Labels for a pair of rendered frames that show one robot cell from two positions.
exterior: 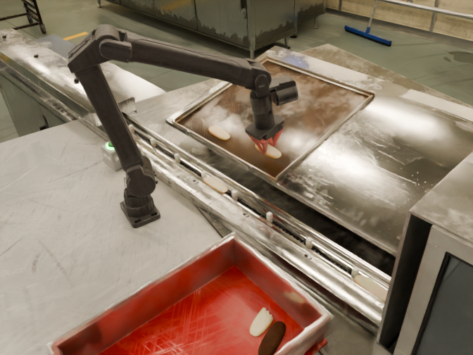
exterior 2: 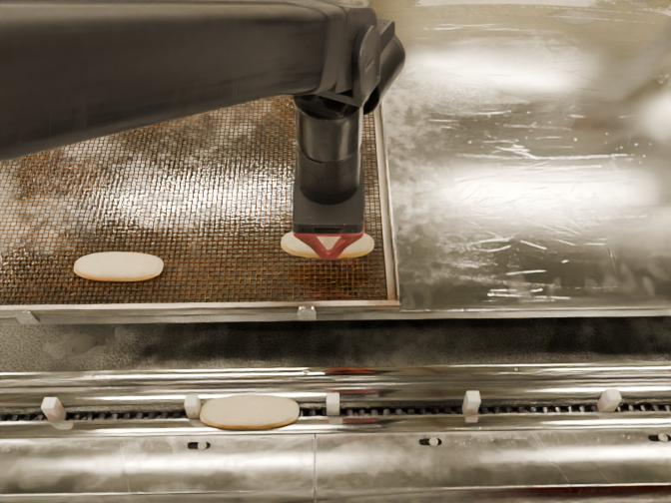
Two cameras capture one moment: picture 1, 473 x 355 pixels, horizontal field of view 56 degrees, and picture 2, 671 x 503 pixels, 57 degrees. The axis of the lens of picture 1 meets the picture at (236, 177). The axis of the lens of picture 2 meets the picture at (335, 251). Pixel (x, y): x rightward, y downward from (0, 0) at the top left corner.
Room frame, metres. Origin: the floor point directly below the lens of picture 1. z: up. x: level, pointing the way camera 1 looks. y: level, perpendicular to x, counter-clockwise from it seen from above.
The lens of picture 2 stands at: (0.80, 0.25, 1.41)
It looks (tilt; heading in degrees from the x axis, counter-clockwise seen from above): 46 degrees down; 310
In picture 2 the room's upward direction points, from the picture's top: straight up
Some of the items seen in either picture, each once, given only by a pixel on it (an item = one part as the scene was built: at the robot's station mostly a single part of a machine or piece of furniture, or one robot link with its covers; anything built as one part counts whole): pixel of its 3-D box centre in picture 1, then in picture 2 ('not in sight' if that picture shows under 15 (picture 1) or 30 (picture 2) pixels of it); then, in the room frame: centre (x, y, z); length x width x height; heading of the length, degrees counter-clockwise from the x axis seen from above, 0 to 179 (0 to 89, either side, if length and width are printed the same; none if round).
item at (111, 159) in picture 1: (118, 158); not in sight; (1.26, 0.40, 0.84); 0.08 x 0.08 x 0.11; 41
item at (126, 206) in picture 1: (138, 201); not in sight; (1.00, 0.29, 0.86); 0.12 x 0.09 x 0.08; 29
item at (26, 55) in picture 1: (45, 67); not in sight; (1.98, 0.85, 0.89); 1.25 x 0.18 x 0.09; 41
